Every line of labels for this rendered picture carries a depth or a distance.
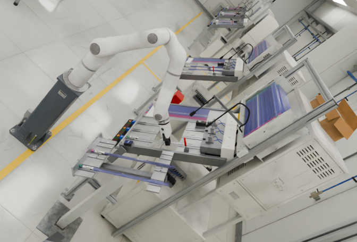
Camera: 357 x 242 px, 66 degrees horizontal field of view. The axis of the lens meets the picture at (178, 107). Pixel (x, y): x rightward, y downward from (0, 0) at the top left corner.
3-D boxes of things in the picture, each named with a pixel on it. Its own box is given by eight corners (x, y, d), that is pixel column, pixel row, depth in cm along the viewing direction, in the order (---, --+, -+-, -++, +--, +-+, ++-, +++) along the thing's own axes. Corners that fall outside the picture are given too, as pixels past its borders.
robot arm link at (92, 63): (77, 59, 178) (98, 33, 167) (94, 55, 194) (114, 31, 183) (90, 73, 178) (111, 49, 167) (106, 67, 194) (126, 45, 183)
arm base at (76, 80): (56, 76, 182) (70, 58, 173) (71, 67, 198) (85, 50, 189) (78, 97, 186) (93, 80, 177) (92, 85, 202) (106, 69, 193)
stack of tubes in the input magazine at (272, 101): (243, 137, 163) (282, 112, 151) (245, 101, 208) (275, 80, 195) (257, 151, 165) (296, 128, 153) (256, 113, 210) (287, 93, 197)
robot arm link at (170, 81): (179, 80, 154) (163, 125, 167) (181, 72, 169) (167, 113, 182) (164, 75, 154) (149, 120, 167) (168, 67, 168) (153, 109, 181)
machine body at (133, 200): (95, 215, 222) (143, 182, 194) (128, 163, 283) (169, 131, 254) (151, 265, 233) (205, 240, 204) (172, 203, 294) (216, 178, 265)
